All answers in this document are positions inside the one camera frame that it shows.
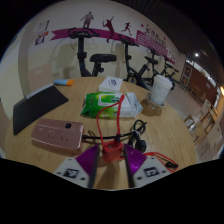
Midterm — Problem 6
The white paper cup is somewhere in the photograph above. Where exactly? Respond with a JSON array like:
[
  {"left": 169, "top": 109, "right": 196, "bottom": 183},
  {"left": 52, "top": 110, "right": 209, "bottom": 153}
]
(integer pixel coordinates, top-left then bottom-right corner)
[{"left": 148, "top": 74, "right": 174, "bottom": 107}]

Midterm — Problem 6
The red charging cable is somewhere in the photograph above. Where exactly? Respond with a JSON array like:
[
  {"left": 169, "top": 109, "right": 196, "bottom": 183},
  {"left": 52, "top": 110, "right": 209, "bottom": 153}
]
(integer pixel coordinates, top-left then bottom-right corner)
[{"left": 96, "top": 94, "right": 180, "bottom": 174}]

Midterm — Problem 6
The group of wooden chairs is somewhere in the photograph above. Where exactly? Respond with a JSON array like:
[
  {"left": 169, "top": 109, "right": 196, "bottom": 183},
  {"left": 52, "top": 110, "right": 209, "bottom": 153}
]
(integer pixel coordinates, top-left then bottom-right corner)
[{"left": 182, "top": 95, "right": 224, "bottom": 158}]

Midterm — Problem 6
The blue and orange tube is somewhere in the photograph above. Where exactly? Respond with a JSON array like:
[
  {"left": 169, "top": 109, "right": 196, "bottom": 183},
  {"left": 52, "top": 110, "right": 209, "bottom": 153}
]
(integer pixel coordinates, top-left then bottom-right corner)
[{"left": 53, "top": 78, "right": 76, "bottom": 87}]

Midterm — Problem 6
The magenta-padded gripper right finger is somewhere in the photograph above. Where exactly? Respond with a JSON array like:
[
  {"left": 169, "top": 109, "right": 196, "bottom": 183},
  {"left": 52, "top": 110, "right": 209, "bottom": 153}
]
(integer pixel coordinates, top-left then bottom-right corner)
[{"left": 122, "top": 143, "right": 173, "bottom": 189}]

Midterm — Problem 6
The white wall poster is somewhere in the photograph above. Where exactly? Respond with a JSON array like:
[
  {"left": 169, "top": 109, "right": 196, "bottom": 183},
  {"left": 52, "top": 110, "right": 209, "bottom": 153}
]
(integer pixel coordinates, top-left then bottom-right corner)
[{"left": 38, "top": 20, "right": 51, "bottom": 33}]

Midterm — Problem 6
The light wooden chair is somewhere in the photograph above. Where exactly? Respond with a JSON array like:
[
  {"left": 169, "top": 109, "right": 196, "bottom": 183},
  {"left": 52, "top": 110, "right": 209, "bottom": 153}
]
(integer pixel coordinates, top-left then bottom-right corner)
[{"left": 27, "top": 63, "right": 56, "bottom": 93}]

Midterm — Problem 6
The magenta wall banner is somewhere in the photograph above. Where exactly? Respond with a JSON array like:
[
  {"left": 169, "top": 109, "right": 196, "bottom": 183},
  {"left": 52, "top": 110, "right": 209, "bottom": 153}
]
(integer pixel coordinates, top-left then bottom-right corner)
[{"left": 49, "top": 27, "right": 176, "bottom": 65}]

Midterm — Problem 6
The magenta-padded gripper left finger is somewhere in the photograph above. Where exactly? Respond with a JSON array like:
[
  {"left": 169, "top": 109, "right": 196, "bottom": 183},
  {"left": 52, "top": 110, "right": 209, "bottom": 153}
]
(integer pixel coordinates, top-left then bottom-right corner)
[{"left": 53, "top": 143, "right": 101, "bottom": 189}]

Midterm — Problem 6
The purple wall poster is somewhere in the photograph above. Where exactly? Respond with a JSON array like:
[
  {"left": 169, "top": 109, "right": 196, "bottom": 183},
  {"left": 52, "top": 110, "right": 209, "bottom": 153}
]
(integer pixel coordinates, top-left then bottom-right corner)
[{"left": 34, "top": 34, "right": 46, "bottom": 46}]

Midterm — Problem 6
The green wet wipes pack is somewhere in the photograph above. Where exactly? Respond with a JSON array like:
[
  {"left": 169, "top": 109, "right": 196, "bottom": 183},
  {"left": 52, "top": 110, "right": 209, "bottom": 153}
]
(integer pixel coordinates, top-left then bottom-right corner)
[{"left": 81, "top": 91, "right": 145, "bottom": 120}]

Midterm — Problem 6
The row of black exercise bikes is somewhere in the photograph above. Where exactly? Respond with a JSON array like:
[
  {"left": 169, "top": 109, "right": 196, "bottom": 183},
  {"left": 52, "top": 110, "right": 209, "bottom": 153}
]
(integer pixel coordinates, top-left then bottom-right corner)
[{"left": 67, "top": 27, "right": 180, "bottom": 91}]

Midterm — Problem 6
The small white box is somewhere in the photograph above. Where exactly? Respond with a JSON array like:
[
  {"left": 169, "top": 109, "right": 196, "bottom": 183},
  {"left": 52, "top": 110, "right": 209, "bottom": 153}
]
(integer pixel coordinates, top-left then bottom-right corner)
[{"left": 97, "top": 75, "right": 124, "bottom": 94}]

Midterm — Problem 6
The red charger block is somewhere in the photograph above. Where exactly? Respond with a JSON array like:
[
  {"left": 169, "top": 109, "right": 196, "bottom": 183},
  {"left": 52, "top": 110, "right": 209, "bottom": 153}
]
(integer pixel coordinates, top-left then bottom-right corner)
[{"left": 101, "top": 139, "right": 124, "bottom": 163}]

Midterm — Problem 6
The black power cable with plug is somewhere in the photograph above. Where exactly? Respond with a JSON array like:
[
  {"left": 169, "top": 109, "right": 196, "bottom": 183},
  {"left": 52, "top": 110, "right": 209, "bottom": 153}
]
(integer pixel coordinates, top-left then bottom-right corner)
[{"left": 81, "top": 118, "right": 148, "bottom": 154}]

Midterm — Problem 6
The black folio case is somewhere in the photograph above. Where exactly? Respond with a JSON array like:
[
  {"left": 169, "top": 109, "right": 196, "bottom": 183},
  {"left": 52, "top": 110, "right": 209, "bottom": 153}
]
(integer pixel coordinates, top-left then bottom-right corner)
[{"left": 12, "top": 82, "right": 70, "bottom": 136}]

